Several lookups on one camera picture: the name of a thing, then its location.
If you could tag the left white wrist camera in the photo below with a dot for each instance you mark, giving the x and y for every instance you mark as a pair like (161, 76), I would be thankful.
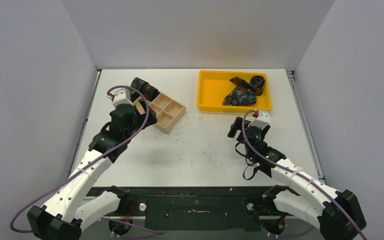
(121, 96)

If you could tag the dark floral folded tie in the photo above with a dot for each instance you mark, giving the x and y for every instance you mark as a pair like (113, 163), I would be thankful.
(240, 97)

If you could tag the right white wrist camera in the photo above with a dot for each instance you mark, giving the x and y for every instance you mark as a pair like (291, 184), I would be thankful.
(262, 119)

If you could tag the red patterned rolled tie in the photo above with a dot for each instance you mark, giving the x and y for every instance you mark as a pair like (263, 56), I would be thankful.
(149, 92)

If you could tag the wooden compartment tray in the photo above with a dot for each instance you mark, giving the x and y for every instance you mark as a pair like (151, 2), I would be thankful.
(168, 111)

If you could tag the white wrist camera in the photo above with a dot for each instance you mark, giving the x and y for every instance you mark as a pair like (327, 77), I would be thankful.
(262, 119)
(121, 96)

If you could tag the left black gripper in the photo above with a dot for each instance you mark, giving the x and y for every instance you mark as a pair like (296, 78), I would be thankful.
(152, 118)

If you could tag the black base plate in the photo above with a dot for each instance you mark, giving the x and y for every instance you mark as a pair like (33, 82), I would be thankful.
(164, 209)

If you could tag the dark rolled tie rear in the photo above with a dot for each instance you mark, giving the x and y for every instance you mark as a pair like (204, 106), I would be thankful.
(139, 84)

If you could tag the orange grey floral tie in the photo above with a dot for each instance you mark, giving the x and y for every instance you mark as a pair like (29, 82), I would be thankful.
(256, 84)

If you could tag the yellow plastic bin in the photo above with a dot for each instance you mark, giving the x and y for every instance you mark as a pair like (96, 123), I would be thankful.
(214, 85)

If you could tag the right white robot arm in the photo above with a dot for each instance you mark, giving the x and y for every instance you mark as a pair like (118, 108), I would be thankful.
(336, 214)

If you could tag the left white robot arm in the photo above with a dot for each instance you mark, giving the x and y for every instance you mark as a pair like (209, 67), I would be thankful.
(63, 217)

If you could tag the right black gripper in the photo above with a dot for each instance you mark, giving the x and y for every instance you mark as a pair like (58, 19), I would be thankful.
(239, 125)

